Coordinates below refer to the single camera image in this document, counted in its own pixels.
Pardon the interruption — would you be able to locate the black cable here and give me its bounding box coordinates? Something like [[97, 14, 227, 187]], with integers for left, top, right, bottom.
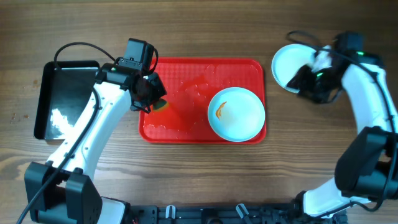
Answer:
[[15, 42, 121, 224], [285, 30, 398, 212]]

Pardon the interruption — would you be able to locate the orange green sponge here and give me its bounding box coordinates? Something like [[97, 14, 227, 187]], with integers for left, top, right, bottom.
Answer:
[[152, 98, 169, 112]]

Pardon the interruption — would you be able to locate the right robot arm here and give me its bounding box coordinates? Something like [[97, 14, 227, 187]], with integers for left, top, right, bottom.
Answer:
[[286, 50, 397, 219]]

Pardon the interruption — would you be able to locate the white plate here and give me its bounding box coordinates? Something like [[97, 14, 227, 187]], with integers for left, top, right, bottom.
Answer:
[[207, 87, 266, 142], [271, 44, 315, 94]]

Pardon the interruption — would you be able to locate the black rectangular water tray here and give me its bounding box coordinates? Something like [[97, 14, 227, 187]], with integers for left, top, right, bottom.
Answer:
[[34, 60, 100, 141]]

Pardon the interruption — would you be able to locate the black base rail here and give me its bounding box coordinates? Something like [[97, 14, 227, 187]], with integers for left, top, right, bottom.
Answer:
[[126, 203, 348, 224]]

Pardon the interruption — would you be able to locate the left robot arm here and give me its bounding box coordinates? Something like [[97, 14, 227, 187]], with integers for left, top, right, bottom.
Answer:
[[20, 63, 166, 223]]

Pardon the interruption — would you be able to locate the right black cable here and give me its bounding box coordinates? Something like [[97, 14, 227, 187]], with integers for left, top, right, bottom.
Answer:
[[285, 30, 398, 212]]

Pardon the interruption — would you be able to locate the red plastic tray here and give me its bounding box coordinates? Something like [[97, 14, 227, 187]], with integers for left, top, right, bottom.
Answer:
[[138, 57, 265, 144]]

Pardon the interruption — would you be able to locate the left black cable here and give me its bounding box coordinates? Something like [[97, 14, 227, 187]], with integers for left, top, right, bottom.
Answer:
[[15, 42, 121, 224]]

